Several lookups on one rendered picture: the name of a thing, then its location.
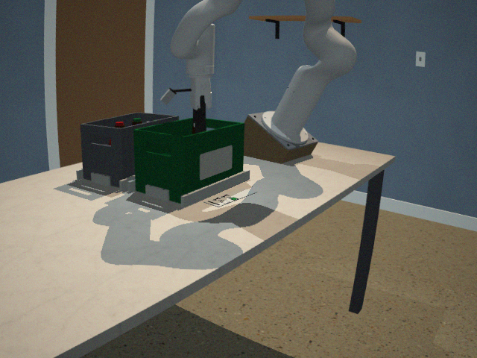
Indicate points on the grey bottle crate with dividers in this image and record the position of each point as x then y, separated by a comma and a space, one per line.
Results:
117, 160

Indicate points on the green crate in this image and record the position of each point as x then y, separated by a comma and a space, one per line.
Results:
195, 161

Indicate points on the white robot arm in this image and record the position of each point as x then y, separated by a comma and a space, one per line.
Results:
194, 40

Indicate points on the beige paper pick list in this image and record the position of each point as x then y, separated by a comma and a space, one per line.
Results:
230, 197

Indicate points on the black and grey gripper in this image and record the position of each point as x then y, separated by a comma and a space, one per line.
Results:
199, 97

